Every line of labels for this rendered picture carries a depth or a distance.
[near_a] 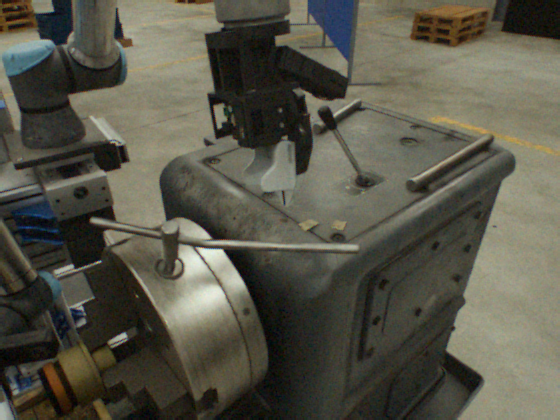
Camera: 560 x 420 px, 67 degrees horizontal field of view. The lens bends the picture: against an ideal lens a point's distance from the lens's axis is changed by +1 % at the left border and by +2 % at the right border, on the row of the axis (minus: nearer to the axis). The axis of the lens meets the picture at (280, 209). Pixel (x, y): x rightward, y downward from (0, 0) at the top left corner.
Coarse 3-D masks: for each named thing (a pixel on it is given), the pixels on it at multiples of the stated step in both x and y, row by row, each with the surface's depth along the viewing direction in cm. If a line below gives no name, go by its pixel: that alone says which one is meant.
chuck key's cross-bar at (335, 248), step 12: (108, 228) 53; (120, 228) 52; (132, 228) 53; (144, 228) 53; (180, 240) 53; (192, 240) 53; (204, 240) 53; (216, 240) 53; (228, 240) 53; (312, 252) 52; (324, 252) 51; (336, 252) 51; (348, 252) 51
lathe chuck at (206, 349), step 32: (128, 256) 59; (160, 256) 59; (192, 256) 60; (128, 288) 62; (160, 288) 55; (192, 288) 57; (160, 320) 54; (192, 320) 55; (224, 320) 57; (160, 352) 61; (192, 352) 54; (224, 352) 57; (192, 384) 55; (224, 384) 58; (192, 416) 60
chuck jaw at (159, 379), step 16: (144, 352) 62; (112, 368) 60; (128, 368) 60; (144, 368) 60; (160, 368) 60; (112, 384) 58; (128, 384) 58; (144, 384) 58; (160, 384) 58; (176, 384) 58; (112, 400) 59; (144, 400) 59; (160, 400) 56; (176, 400) 56; (192, 400) 57; (208, 400) 59; (160, 416) 57; (176, 416) 58
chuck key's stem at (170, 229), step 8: (168, 224) 52; (176, 224) 52; (168, 232) 51; (176, 232) 52; (168, 240) 52; (168, 248) 53; (176, 248) 54; (168, 256) 54; (176, 256) 55; (168, 264) 56
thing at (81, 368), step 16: (64, 352) 60; (80, 352) 59; (96, 352) 61; (112, 352) 61; (48, 368) 58; (64, 368) 57; (80, 368) 58; (96, 368) 58; (48, 384) 56; (64, 384) 57; (80, 384) 57; (96, 384) 58; (64, 400) 56; (80, 400) 57
